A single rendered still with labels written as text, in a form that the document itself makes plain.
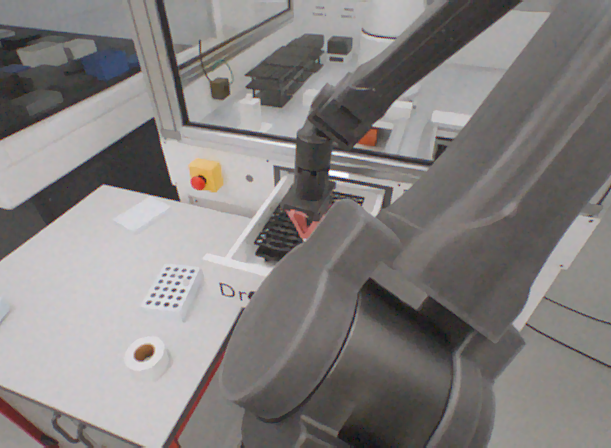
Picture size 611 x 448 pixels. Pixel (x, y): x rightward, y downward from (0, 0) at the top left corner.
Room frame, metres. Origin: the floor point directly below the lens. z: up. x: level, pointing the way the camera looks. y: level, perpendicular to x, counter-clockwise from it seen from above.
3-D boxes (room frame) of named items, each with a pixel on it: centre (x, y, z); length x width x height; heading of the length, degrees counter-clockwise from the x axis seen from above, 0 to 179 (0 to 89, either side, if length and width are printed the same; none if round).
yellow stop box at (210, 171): (0.83, 0.26, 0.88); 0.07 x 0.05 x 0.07; 71
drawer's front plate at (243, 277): (0.43, 0.05, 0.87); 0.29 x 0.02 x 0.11; 71
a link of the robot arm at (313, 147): (0.53, -0.01, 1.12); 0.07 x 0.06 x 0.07; 171
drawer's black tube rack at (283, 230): (0.62, -0.02, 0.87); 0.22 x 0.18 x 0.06; 161
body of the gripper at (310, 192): (0.52, -0.01, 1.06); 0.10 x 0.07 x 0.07; 159
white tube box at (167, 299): (0.52, 0.29, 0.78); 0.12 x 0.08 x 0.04; 172
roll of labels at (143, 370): (0.36, 0.29, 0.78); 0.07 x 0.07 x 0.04
